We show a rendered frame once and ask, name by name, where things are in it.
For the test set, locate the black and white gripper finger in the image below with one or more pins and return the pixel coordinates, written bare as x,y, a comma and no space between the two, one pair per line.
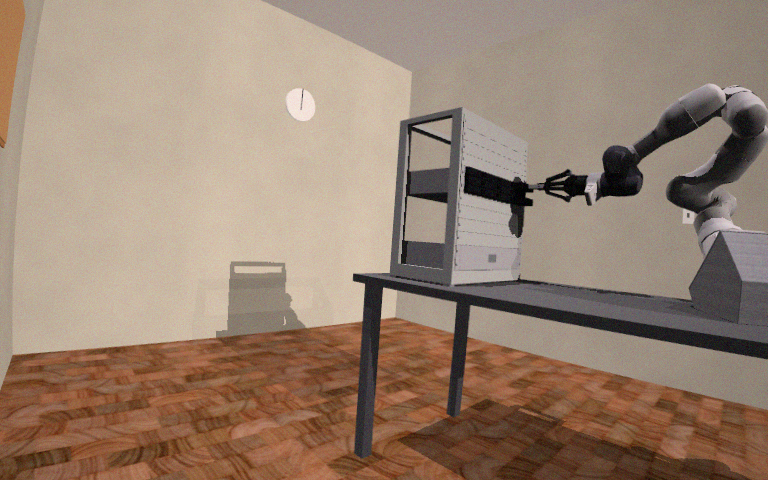
547,188
555,177

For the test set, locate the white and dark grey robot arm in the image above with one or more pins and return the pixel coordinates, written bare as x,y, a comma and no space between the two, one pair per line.
693,191

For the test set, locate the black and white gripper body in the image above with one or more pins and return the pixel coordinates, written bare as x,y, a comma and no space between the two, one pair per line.
580,185

